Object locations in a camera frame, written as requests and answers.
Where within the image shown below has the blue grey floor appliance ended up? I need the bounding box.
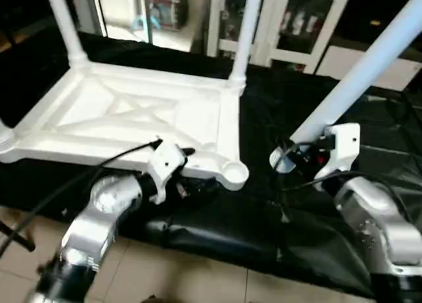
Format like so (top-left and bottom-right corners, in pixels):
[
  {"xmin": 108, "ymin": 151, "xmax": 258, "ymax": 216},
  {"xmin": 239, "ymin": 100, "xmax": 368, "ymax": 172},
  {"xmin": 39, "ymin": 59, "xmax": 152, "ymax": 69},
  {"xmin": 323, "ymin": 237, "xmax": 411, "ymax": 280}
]
[{"xmin": 135, "ymin": 0, "xmax": 189, "ymax": 30}]

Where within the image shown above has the white plastic table leg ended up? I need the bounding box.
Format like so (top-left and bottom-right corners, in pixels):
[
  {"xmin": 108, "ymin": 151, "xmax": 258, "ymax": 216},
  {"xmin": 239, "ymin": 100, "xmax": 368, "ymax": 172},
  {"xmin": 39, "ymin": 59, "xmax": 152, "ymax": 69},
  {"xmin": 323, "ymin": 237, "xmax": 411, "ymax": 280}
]
[
  {"xmin": 227, "ymin": 0, "xmax": 266, "ymax": 92},
  {"xmin": 45, "ymin": 0, "xmax": 91, "ymax": 70},
  {"xmin": 0, "ymin": 119, "xmax": 15, "ymax": 152},
  {"xmin": 269, "ymin": 0, "xmax": 422, "ymax": 175}
]

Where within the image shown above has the white plastic table top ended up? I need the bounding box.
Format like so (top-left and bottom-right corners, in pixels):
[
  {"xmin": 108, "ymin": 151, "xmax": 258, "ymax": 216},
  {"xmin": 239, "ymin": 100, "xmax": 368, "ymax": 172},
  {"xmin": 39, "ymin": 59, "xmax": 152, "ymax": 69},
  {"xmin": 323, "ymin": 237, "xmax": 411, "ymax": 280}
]
[{"xmin": 0, "ymin": 61, "xmax": 250, "ymax": 190}]

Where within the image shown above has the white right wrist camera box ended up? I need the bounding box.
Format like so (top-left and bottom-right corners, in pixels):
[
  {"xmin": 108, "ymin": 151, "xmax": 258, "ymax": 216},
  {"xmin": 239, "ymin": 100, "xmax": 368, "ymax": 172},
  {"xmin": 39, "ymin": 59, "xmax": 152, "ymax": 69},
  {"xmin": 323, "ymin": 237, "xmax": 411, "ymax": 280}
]
[{"xmin": 315, "ymin": 123, "xmax": 362, "ymax": 188}]

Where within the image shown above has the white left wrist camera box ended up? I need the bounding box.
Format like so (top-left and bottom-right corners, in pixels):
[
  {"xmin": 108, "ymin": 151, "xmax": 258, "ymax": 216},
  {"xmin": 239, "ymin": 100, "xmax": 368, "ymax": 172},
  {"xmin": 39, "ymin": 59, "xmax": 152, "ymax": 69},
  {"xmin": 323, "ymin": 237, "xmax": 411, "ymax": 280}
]
[{"xmin": 146, "ymin": 142, "xmax": 190, "ymax": 205}]

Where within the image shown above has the black metal bench leg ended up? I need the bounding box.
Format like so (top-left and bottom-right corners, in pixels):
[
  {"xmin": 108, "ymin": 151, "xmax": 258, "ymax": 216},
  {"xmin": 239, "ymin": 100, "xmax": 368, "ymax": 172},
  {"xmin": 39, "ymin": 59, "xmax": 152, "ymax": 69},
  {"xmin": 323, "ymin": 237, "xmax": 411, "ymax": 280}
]
[{"xmin": 0, "ymin": 221, "xmax": 35, "ymax": 251}]

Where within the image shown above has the black work mat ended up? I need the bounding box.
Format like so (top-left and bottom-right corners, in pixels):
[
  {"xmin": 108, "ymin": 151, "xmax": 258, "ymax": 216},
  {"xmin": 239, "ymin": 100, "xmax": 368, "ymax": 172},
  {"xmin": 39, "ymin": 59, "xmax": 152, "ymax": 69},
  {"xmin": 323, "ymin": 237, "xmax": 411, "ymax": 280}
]
[{"xmin": 0, "ymin": 30, "xmax": 422, "ymax": 297}]

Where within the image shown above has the white glass-door cabinet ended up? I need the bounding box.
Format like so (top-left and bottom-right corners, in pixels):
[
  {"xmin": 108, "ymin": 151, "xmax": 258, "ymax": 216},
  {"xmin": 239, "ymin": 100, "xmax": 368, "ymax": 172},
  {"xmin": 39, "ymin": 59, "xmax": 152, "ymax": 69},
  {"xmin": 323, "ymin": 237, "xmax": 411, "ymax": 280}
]
[{"xmin": 208, "ymin": 0, "xmax": 353, "ymax": 73}]

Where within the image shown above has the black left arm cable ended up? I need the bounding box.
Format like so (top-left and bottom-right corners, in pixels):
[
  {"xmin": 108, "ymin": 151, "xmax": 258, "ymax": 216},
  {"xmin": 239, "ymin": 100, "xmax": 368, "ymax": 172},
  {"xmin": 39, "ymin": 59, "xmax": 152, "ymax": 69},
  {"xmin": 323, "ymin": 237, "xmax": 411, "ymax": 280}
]
[{"xmin": 0, "ymin": 140, "xmax": 164, "ymax": 261}]

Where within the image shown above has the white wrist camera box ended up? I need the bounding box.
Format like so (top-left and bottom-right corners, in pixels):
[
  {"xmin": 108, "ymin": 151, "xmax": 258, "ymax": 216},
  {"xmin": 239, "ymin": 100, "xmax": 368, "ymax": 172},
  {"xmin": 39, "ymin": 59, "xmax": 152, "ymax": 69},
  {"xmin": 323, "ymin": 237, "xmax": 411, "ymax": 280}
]
[
  {"xmin": 315, "ymin": 123, "xmax": 362, "ymax": 188},
  {"xmin": 146, "ymin": 142, "xmax": 190, "ymax": 205}
]

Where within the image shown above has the white drawer unit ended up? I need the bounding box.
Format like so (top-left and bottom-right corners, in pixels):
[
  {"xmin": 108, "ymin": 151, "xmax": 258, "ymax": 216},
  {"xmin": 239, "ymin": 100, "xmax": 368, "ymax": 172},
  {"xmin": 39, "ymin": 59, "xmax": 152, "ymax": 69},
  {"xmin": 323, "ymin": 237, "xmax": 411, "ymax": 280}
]
[{"xmin": 316, "ymin": 46, "xmax": 422, "ymax": 92}]

